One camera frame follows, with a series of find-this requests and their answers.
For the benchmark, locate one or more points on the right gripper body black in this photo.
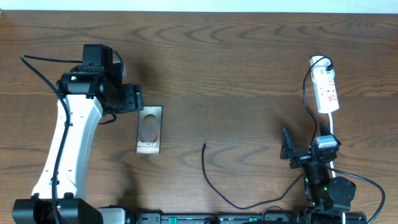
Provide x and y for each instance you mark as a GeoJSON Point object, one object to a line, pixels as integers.
{"type": "Point", "coordinates": [302, 160]}

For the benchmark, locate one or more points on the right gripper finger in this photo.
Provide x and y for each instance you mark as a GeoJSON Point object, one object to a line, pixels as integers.
{"type": "Point", "coordinates": [324, 131]}
{"type": "Point", "coordinates": [287, 148]}

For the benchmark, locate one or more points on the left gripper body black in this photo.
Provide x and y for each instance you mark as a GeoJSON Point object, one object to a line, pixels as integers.
{"type": "Point", "coordinates": [132, 98]}

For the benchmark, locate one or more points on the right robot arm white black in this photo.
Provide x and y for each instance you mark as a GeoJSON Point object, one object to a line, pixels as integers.
{"type": "Point", "coordinates": [331, 197]}

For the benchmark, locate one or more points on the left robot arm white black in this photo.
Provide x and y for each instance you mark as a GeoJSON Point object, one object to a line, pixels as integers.
{"type": "Point", "coordinates": [92, 89]}

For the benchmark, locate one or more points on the white power strip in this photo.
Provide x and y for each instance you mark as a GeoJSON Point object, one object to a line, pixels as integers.
{"type": "Point", "coordinates": [322, 75]}

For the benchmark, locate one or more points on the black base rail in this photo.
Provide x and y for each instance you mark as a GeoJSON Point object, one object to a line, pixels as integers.
{"type": "Point", "coordinates": [217, 218]}

